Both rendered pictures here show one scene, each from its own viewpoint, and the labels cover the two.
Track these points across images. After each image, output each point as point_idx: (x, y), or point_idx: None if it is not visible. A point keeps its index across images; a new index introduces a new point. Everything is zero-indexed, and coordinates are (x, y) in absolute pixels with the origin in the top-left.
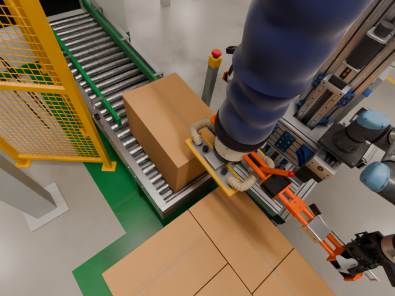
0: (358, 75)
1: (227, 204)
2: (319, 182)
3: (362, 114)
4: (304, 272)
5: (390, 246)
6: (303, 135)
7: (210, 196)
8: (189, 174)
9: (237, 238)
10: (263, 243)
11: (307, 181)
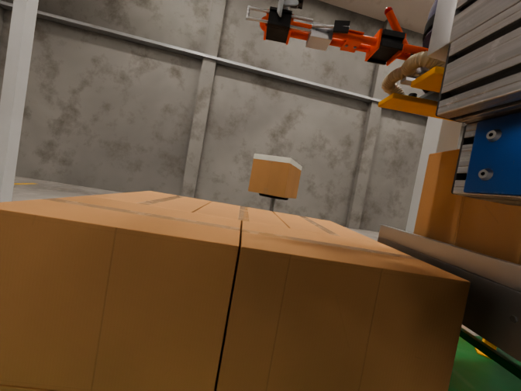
0: None
1: (384, 254)
2: (437, 103)
3: None
4: (191, 232)
5: None
6: None
7: (405, 254)
8: (437, 201)
9: (315, 238)
10: (288, 240)
11: (464, 187)
